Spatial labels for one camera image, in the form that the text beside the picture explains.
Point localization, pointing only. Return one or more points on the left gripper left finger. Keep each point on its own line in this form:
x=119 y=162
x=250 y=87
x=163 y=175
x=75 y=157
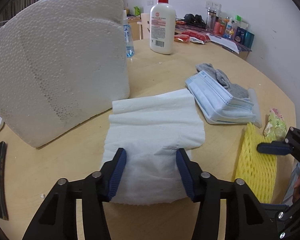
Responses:
x=56 y=216

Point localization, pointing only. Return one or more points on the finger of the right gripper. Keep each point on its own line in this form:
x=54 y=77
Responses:
x=274 y=148

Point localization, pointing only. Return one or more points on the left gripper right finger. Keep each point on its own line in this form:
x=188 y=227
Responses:
x=245 y=216

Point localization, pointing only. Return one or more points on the floral plastic packet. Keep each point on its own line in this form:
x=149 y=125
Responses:
x=276 y=128

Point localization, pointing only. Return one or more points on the yellow foam net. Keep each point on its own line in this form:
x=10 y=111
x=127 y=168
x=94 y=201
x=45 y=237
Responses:
x=256 y=169

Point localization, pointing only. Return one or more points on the blue face masks stack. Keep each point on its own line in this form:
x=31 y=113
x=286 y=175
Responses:
x=217 y=104

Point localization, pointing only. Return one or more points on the white tissue paper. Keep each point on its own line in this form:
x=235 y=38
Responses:
x=151 y=129

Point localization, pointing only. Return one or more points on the grey sock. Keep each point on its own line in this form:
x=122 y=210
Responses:
x=218 y=75

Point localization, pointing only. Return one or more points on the white paper sheet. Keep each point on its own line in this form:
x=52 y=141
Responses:
x=224 y=42

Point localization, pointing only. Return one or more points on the red snack packet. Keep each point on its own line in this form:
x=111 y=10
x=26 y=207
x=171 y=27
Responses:
x=200 y=36

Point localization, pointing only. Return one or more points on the white styrofoam box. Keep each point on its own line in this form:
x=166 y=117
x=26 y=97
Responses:
x=61 y=63

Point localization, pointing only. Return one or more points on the white lotion pump bottle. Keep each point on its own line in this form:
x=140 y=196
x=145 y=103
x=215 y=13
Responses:
x=162 y=27

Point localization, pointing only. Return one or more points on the blue spray bottle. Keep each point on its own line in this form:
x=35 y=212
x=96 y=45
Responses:
x=128 y=36

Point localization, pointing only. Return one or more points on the wooden chair smiley back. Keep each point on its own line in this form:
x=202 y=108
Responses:
x=143 y=23

